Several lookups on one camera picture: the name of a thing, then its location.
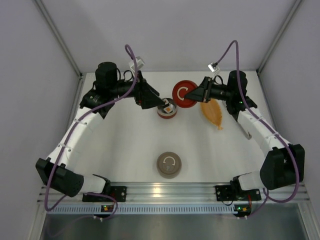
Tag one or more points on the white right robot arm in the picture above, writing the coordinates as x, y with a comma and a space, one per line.
283, 163

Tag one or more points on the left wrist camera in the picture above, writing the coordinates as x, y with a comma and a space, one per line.
136, 64

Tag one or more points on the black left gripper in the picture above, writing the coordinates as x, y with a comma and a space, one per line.
139, 91

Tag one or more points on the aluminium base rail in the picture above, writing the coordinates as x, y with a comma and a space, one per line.
178, 192

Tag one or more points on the sushi roll orange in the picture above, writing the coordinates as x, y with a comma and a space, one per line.
168, 110

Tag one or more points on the right aluminium frame post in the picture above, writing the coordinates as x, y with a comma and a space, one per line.
287, 20

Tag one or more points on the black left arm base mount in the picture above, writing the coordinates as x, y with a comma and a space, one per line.
119, 193

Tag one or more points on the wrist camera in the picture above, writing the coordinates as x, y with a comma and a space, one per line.
214, 68
136, 64

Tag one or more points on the left aluminium frame post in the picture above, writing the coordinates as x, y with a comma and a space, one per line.
61, 42

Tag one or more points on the woven bamboo boat tray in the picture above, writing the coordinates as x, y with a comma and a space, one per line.
212, 112

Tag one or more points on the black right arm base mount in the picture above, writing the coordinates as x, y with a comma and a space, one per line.
228, 193

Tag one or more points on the red band metal container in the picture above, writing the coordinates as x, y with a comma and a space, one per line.
172, 104

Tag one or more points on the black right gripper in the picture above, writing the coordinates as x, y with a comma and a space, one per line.
206, 90

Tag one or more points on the slotted grey cable duct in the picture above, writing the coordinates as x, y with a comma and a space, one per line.
156, 209

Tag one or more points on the brown round lid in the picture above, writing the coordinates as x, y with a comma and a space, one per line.
169, 162

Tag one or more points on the aluminium frame post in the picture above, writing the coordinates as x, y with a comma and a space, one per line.
287, 20
61, 42

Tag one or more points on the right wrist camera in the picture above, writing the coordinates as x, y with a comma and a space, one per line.
214, 68

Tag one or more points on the red round lid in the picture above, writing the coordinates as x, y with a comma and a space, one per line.
180, 90

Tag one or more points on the metal tongs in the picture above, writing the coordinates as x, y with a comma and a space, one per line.
245, 132

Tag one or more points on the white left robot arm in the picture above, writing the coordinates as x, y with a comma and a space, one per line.
57, 171

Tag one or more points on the beige band metal container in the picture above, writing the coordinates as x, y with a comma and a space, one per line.
168, 175

